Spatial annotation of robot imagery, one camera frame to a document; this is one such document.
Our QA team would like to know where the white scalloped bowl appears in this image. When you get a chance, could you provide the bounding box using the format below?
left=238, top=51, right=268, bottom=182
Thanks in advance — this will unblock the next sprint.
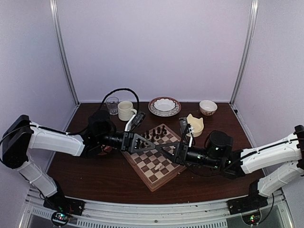
left=153, top=98, right=175, bottom=112

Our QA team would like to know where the yellow cat-ear bowl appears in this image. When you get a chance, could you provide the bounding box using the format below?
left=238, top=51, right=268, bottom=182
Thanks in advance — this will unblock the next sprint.
left=187, top=114, right=204, bottom=138

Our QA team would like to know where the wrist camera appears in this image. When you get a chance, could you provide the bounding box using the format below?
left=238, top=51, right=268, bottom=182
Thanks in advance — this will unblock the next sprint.
left=179, top=117, right=194, bottom=147
left=124, top=112, right=146, bottom=132

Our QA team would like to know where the front aluminium rail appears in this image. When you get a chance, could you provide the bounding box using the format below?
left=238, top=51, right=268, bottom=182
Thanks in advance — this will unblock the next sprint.
left=17, top=188, right=296, bottom=228

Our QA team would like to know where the patterned brown rim plate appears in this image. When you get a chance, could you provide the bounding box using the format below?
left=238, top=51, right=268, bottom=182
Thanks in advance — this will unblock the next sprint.
left=148, top=97, right=181, bottom=117

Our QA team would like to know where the wooden chess board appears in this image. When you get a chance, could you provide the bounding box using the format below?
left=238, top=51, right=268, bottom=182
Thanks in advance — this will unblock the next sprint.
left=122, top=124, right=186, bottom=192

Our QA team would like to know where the left aluminium frame post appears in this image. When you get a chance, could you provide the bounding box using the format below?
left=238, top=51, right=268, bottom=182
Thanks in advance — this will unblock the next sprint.
left=49, top=0, right=80, bottom=106

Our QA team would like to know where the right black cable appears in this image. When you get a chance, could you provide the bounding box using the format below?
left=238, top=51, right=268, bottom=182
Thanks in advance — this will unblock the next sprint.
left=185, top=163, right=238, bottom=178

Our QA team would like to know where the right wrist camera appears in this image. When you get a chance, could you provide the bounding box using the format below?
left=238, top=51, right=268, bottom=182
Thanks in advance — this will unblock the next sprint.
left=179, top=117, right=194, bottom=147

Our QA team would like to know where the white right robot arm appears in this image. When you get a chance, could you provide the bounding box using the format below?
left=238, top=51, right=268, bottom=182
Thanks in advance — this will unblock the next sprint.
left=155, top=125, right=304, bottom=210

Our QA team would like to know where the pink cat-ear bowl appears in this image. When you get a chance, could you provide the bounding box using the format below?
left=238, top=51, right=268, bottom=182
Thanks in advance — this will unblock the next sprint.
left=101, top=145, right=112, bottom=154

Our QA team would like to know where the left black cable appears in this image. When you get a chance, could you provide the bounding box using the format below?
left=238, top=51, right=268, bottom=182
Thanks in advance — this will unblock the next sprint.
left=99, top=87, right=141, bottom=119

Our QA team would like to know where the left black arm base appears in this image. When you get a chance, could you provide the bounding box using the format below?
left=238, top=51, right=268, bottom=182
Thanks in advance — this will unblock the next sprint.
left=43, top=197, right=85, bottom=216

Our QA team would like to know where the clear drinking glass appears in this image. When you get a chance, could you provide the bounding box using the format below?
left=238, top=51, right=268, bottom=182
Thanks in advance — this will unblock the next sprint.
left=106, top=96, right=119, bottom=115

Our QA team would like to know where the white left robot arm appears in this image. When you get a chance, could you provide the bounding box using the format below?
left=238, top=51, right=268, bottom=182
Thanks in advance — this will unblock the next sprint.
left=0, top=110, right=156, bottom=211

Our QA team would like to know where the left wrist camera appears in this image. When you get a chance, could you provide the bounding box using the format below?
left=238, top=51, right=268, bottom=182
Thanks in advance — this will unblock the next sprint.
left=124, top=112, right=146, bottom=132

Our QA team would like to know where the black cable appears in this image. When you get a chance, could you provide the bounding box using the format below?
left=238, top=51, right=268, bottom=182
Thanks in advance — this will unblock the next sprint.
left=99, top=87, right=141, bottom=119
left=185, top=163, right=238, bottom=178

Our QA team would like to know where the white floral small bowl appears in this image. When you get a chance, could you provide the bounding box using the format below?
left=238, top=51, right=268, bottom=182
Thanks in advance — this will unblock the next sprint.
left=199, top=100, right=218, bottom=116

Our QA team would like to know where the right aluminium frame post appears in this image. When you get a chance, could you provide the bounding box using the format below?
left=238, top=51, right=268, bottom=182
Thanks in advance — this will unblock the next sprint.
left=229, top=0, right=259, bottom=107

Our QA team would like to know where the cream ribbed mug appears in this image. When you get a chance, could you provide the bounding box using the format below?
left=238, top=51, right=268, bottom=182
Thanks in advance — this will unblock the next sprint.
left=118, top=101, right=137, bottom=121

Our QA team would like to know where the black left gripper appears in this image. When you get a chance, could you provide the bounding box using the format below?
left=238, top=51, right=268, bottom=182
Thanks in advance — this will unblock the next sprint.
left=97, top=130, right=156, bottom=153

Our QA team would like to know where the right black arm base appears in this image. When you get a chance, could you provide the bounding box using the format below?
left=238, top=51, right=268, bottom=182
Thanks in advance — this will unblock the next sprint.
left=227, top=195, right=268, bottom=215

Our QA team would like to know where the white chess pawn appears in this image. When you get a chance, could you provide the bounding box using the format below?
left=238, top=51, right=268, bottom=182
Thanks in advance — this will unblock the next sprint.
left=154, top=163, right=163, bottom=170

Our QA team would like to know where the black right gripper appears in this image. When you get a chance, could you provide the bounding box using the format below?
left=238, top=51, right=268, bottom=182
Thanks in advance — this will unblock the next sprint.
left=155, top=142, right=221, bottom=170

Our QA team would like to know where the aluminium frame post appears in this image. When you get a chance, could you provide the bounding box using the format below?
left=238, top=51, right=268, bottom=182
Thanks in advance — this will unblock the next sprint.
left=229, top=0, right=259, bottom=107
left=49, top=0, right=80, bottom=106

